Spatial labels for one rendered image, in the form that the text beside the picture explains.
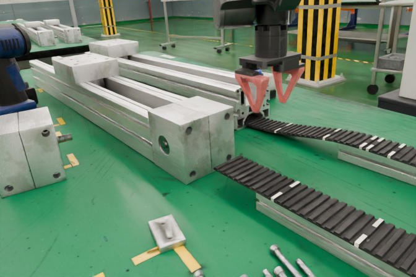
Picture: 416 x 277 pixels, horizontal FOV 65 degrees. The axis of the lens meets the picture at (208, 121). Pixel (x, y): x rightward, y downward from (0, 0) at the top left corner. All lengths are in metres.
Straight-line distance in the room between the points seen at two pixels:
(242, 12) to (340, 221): 0.35
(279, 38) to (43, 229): 0.45
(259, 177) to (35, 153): 0.33
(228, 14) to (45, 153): 0.35
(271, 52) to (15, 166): 0.44
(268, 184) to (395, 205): 0.16
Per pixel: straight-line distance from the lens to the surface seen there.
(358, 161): 0.55
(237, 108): 0.64
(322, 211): 0.38
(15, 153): 0.54
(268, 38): 0.58
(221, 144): 0.50
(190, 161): 0.47
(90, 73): 0.81
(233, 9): 0.55
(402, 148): 0.55
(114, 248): 0.40
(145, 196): 0.48
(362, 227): 0.37
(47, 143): 0.54
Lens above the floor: 1.04
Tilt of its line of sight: 21 degrees down
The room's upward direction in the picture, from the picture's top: 4 degrees counter-clockwise
